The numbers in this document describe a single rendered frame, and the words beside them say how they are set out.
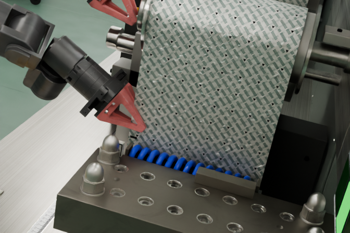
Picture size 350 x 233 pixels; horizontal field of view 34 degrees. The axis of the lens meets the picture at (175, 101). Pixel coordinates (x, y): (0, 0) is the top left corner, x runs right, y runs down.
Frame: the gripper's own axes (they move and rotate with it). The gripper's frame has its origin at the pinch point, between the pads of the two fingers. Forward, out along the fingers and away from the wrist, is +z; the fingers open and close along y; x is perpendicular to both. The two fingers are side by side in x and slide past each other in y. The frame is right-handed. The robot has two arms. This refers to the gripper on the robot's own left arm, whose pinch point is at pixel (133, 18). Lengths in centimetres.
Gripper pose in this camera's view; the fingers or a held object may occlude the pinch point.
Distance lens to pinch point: 98.7
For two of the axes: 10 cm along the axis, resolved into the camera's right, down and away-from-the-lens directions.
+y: -2.2, 3.2, -9.2
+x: 7.3, -5.7, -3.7
